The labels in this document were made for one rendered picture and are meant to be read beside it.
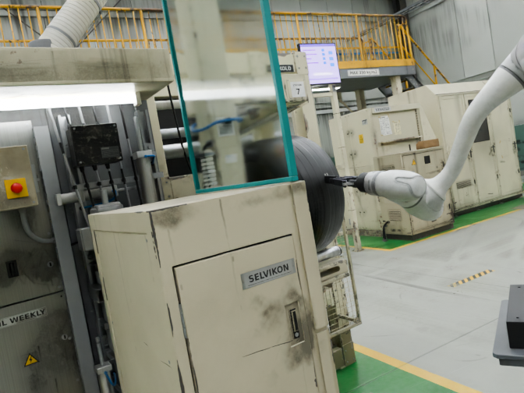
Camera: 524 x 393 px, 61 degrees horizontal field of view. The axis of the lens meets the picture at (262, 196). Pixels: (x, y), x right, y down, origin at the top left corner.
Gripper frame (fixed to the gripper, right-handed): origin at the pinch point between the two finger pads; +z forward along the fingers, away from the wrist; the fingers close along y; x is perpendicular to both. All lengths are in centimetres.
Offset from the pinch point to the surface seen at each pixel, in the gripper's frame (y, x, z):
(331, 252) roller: -6.3, 33.8, 10.0
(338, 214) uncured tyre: -5.6, 16.0, 3.3
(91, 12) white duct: 67, -75, 62
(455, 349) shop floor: -115, 127, 22
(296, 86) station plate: -30, -42, 55
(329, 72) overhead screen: -310, -79, 325
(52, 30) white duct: 83, -67, 61
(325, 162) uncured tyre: -4.1, -6.1, 7.7
